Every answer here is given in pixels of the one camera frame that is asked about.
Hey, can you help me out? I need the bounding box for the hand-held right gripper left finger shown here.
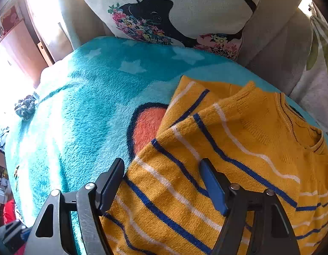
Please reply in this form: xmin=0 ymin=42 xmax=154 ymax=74
xmin=24 ymin=158 xmax=125 ymax=255

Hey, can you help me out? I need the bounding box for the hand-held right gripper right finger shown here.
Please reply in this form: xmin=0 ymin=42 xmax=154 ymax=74
xmin=200 ymin=158 xmax=300 ymax=255

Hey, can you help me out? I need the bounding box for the yellow striped knit sweater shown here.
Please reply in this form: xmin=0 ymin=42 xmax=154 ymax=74
xmin=99 ymin=75 xmax=328 ymax=255

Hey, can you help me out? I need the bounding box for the turquoise star fleece blanket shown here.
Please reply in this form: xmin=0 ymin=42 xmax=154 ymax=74
xmin=4 ymin=36 xmax=328 ymax=255

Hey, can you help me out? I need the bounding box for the red cloth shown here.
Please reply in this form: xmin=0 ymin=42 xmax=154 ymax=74
xmin=3 ymin=199 xmax=21 ymax=225

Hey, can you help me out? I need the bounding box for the dark blue crumpled cloth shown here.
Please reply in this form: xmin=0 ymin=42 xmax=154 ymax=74
xmin=14 ymin=95 xmax=37 ymax=118

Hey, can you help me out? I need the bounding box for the beige sofa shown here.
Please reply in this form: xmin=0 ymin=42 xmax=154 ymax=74
xmin=54 ymin=0 xmax=328 ymax=133

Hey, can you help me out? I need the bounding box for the brown wooden cabinet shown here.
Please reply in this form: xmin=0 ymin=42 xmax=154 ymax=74
xmin=0 ymin=0 xmax=56 ymax=91

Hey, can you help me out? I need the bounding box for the floral silhouette print pillow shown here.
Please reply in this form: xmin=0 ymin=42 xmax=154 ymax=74
xmin=70 ymin=0 xmax=271 ymax=62

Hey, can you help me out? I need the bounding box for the leaf print cushion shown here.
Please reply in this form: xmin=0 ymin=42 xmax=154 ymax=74
xmin=299 ymin=0 xmax=328 ymax=72

